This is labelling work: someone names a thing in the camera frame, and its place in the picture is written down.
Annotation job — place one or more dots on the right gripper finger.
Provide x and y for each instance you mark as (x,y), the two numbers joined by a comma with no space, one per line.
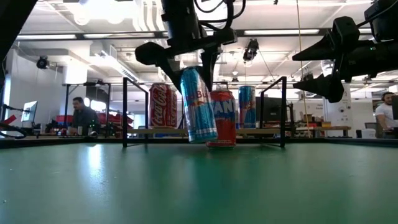
(323,87)
(321,49)

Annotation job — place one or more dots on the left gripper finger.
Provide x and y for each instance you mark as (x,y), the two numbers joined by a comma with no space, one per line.
(174,70)
(210,65)

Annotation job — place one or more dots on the Coca-Cola can white script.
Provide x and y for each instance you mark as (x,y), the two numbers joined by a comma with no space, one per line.
(163,107)

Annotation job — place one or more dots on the red Fanta can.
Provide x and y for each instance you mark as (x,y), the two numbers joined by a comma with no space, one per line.
(225,124)

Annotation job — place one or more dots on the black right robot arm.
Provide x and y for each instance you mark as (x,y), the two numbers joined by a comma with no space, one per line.
(385,59)

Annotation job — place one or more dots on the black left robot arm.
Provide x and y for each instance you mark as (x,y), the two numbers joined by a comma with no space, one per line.
(180,15)

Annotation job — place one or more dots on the white pillar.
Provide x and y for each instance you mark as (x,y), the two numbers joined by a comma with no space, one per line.
(337,118)

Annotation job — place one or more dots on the wooden workbench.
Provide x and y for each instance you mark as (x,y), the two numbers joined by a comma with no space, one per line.
(329,127)

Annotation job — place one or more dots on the long ceiling light strip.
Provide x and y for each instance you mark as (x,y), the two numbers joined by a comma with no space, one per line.
(280,31)

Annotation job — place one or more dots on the black monitor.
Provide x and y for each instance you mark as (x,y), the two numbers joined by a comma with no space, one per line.
(273,112)

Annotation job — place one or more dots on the white box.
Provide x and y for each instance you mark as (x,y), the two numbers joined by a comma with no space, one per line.
(368,133)

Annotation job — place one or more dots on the person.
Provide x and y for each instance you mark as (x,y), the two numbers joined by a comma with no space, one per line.
(82,119)
(385,118)

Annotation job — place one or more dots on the black background rack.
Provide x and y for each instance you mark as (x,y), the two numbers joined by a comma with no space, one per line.
(66,105)

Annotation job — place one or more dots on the green table mat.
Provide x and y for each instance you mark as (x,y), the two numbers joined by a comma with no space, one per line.
(124,186)

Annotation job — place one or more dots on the computer monitor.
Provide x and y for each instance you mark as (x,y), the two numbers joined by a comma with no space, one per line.
(29,112)

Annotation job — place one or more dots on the red object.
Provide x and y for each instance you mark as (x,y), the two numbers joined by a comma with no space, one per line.
(4,120)

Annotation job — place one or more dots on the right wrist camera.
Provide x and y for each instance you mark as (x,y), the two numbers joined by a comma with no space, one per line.
(345,31)

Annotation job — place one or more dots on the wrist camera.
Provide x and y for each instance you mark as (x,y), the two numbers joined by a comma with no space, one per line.
(345,31)
(149,53)

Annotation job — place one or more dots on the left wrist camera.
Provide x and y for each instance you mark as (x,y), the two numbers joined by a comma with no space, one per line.
(149,53)

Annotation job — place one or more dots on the black metal table frame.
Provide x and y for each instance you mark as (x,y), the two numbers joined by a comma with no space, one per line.
(357,141)

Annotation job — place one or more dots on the wooden shelf black metal frame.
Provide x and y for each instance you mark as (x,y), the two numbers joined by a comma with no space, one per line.
(140,131)

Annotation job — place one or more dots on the black ceiling camera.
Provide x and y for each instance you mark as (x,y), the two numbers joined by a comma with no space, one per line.
(42,62)

